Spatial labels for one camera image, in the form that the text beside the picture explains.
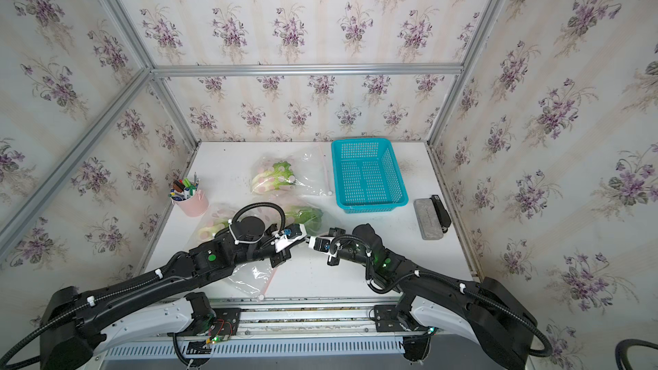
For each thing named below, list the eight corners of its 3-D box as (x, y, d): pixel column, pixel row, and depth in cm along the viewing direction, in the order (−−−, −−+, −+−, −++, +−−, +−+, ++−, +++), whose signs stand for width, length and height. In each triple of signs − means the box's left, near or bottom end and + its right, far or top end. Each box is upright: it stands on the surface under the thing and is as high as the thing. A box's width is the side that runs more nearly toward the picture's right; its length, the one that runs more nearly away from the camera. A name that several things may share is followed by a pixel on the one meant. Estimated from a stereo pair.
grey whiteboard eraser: (422, 240, 91) (425, 236, 88) (412, 200, 103) (414, 194, 100) (452, 240, 91) (456, 236, 88) (438, 200, 103) (442, 194, 100)
